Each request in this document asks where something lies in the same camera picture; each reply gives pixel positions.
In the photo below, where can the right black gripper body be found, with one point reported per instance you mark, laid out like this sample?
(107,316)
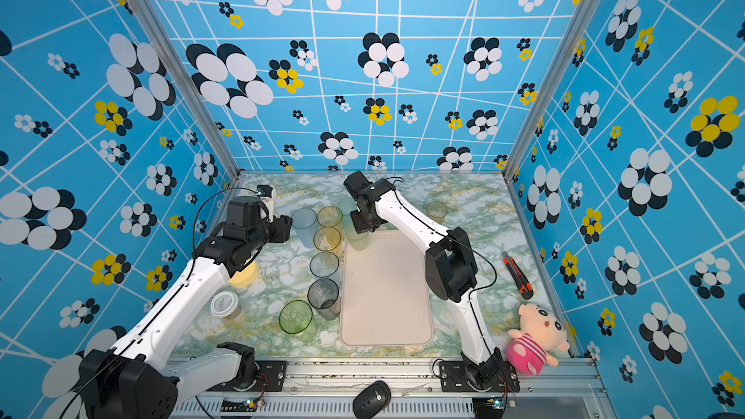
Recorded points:
(362,223)

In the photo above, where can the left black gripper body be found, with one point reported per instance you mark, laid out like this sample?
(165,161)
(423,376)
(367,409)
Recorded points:
(277,230)

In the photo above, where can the pale green tall cup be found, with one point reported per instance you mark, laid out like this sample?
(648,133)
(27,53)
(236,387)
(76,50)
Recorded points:
(357,240)

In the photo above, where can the blue-grey translucent cup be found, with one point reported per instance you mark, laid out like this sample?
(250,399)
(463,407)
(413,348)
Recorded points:
(305,225)

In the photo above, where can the small amber cup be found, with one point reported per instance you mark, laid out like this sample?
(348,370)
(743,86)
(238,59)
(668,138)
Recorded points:
(437,210)

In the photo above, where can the dark smoky cup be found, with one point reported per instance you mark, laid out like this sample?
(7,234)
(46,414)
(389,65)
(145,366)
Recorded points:
(324,297)

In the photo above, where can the green translucent cup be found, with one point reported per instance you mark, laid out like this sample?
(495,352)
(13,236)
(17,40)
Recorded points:
(296,317)

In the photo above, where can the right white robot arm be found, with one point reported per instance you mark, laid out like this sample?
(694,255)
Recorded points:
(450,267)

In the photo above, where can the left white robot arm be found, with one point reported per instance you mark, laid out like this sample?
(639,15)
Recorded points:
(131,379)

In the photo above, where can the beige plastic tray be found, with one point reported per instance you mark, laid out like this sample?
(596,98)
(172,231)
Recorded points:
(385,300)

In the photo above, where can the teal cup left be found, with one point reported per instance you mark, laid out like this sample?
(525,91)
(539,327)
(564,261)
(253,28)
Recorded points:
(347,205)

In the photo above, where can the amber cup back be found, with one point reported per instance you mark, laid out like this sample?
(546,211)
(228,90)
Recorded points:
(330,217)

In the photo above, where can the amber cup front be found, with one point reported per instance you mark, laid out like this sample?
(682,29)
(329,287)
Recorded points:
(328,239)

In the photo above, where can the grey-blue clear cup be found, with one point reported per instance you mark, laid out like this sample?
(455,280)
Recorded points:
(325,265)

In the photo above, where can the red black utility knife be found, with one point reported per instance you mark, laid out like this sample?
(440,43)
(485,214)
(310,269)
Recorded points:
(522,283)

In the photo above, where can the black computer mouse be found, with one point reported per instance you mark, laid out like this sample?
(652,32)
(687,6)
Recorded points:
(372,400)

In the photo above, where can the pink plush doll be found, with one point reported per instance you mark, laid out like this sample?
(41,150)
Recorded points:
(531,345)

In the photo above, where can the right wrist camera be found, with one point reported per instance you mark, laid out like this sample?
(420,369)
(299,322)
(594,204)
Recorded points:
(355,184)

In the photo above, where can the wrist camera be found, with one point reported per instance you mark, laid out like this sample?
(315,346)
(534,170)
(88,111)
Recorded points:
(355,184)
(267,194)

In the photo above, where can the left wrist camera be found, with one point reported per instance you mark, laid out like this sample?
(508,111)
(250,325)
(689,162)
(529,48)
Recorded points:
(267,194)

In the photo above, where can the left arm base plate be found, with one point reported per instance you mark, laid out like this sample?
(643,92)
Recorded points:
(269,377)

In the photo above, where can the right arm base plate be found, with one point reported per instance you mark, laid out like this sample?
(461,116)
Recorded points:
(466,377)

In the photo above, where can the aluminium front frame rail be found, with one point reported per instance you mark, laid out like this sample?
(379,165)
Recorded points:
(326,388)

